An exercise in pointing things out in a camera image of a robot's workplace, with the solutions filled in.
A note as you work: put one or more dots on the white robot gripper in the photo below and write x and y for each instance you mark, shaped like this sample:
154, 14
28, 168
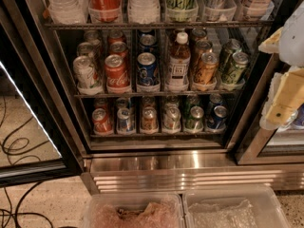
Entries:
293, 43

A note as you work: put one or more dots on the orange soda can front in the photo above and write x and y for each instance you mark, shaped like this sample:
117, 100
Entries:
149, 118

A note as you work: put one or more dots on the orange soda can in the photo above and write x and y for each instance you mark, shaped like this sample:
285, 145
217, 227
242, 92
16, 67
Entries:
149, 118
148, 101

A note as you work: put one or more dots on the green lacroix can front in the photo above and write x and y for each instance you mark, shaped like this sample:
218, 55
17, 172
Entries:
234, 68

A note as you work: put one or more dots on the green lacroix can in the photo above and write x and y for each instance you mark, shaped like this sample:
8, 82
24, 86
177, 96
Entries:
227, 50
234, 68

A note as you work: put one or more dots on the green lacroix can rear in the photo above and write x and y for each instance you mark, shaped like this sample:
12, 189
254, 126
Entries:
227, 50

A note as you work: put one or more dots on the orange lacroix can front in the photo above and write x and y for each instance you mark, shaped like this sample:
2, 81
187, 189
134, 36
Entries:
206, 68

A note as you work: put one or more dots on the orange lacroix can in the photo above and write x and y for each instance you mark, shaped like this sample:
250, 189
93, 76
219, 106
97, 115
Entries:
197, 34
206, 68
200, 47

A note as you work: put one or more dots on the right glass fridge door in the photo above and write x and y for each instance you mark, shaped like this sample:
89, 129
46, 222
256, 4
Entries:
255, 145

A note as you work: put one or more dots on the orange lacroix can rear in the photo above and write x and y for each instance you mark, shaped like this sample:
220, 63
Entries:
197, 34

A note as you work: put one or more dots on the silver green can bottom rear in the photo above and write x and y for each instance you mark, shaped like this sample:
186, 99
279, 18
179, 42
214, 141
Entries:
172, 101

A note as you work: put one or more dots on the silver green can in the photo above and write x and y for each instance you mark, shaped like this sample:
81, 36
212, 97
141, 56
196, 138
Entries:
172, 101
172, 118

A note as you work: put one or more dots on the silver green can bottom front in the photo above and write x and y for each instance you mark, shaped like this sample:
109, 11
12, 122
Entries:
172, 118

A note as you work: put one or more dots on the blue pepsi can middle front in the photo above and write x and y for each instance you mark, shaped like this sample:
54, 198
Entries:
146, 66

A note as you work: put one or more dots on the blue pepsi can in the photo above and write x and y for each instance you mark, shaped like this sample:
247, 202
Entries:
148, 43
146, 66

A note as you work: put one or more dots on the orange soda can rear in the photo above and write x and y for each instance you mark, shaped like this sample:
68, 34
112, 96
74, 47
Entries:
148, 101

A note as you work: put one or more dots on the white blue can bottom rear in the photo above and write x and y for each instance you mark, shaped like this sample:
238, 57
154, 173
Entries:
124, 102

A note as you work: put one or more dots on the white blue can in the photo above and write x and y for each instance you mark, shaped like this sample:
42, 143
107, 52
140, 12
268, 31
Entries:
124, 102
124, 120

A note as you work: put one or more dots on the red cola can middle front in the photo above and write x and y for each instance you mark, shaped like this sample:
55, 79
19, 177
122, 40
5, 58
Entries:
116, 71

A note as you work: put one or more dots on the red cola can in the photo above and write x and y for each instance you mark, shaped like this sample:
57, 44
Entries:
119, 48
116, 35
101, 103
116, 71
101, 121

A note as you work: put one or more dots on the white blue can bottom front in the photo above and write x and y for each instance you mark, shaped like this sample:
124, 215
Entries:
124, 120

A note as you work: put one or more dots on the red cola can middle rear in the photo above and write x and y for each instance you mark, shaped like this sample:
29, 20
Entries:
116, 35

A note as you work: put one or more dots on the red cola can bottom rear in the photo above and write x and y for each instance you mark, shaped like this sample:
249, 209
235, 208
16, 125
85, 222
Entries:
101, 103

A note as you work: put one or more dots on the steel fridge base grille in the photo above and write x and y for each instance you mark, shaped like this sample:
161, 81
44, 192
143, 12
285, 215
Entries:
179, 171

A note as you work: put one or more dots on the red cola can bottom front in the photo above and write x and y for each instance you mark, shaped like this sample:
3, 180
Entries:
101, 121

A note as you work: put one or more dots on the red cola bottle top shelf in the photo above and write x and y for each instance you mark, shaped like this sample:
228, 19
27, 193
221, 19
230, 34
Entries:
108, 10

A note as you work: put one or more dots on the white can middle rear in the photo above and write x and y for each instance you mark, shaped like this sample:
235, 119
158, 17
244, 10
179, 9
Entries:
94, 38

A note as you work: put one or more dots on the white can middle front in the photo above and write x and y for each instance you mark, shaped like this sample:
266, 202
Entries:
85, 72

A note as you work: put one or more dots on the open glass fridge door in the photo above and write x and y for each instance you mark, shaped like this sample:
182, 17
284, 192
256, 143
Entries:
39, 137

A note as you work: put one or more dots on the brown tea bottle white cap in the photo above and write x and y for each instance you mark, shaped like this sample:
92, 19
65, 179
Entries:
179, 60

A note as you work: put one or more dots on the right clear plastic bin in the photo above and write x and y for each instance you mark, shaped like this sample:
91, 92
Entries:
233, 206

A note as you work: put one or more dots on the clear plastic bin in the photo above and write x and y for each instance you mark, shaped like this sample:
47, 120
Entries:
134, 210
233, 206

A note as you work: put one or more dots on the clear water bottle centre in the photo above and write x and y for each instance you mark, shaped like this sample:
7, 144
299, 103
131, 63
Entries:
144, 11

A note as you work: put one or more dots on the clear water bottle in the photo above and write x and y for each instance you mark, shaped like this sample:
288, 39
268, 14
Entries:
144, 11
68, 11

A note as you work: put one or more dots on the clear water bottle left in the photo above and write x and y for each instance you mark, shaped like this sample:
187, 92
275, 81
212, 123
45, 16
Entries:
68, 11

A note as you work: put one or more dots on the left clear plastic bin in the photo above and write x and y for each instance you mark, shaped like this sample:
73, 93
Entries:
134, 210

